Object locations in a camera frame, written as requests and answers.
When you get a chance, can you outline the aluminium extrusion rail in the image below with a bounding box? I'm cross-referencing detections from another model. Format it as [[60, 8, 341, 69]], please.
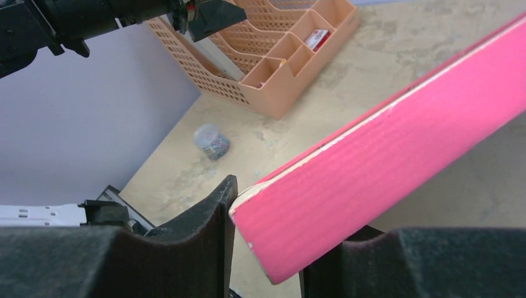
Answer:
[[96, 186, 155, 235]]

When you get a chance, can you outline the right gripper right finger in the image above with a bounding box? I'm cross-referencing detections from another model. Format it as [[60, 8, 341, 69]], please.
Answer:
[[300, 226, 525, 297]]

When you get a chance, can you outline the grey folder in organizer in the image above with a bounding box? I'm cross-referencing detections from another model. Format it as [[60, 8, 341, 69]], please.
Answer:
[[148, 16, 246, 86]]

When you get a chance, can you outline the red white small box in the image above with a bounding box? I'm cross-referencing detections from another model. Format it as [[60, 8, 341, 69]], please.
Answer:
[[304, 29, 331, 52]]

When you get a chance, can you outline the clear jar of clips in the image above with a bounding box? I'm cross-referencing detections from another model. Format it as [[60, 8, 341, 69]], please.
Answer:
[[193, 124, 230, 160]]

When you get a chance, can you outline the pink picture frame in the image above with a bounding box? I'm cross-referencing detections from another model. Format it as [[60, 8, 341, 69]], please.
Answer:
[[230, 14, 525, 284]]

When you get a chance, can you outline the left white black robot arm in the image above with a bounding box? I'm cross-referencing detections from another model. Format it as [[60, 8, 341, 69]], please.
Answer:
[[1, 0, 247, 77]]

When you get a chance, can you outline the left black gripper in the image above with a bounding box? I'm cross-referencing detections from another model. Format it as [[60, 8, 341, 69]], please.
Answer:
[[107, 0, 247, 42]]

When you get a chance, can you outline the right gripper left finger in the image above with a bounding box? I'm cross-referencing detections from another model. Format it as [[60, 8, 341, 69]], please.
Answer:
[[1, 175, 238, 297]]

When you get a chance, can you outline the orange plastic file organizer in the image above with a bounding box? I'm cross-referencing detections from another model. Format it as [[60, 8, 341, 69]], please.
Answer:
[[147, 0, 361, 121]]

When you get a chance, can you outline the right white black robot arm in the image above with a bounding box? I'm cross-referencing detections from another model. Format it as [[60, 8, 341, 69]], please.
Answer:
[[1, 175, 525, 297]]

